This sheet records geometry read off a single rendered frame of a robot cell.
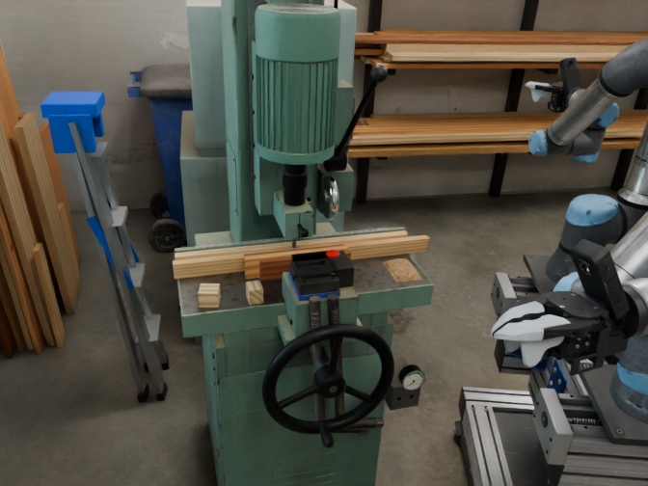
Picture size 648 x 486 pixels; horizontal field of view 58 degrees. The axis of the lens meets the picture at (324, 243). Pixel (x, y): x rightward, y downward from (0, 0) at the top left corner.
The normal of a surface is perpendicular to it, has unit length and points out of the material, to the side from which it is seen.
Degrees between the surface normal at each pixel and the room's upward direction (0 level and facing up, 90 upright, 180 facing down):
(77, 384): 0
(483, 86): 90
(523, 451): 0
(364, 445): 90
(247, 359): 90
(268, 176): 90
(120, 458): 0
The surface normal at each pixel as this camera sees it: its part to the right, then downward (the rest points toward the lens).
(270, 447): 0.27, 0.47
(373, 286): 0.04, -0.88
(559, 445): -0.06, 0.47
